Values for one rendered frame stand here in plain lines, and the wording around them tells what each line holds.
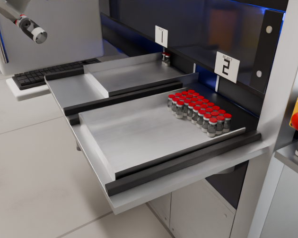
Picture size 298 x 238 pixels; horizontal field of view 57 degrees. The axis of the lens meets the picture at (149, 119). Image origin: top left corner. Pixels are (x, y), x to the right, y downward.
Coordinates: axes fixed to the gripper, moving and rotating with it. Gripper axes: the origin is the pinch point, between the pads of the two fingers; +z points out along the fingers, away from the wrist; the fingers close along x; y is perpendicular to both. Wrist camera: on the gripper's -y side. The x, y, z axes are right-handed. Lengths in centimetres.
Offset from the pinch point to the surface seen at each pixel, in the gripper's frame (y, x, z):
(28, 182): -80, 134, -29
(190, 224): -21, 82, 55
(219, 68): 24, 38, 26
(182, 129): 4.8, 35.3, 28.7
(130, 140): -5.6, 29.9, 20.7
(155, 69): 18, 69, 4
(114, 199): -14.6, 15.0, 27.7
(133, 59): 16, 70, -6
